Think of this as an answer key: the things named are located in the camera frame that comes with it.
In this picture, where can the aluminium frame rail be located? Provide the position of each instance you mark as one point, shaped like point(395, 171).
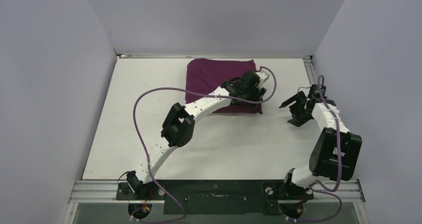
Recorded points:
point(105, 191)

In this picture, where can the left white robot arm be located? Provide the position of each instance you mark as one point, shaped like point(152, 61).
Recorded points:
point(178, 126)

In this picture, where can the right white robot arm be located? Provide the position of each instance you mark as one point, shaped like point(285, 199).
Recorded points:
point(336, 151)

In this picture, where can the purple cloth wrap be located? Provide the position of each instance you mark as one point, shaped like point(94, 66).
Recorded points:
point(205, 75)

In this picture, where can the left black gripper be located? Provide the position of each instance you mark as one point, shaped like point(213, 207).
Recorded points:
point(257, 92)

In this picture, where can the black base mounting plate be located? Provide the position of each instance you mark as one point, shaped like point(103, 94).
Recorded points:
point(217, 197)

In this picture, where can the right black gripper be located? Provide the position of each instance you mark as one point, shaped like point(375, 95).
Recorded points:
point(299, 97)

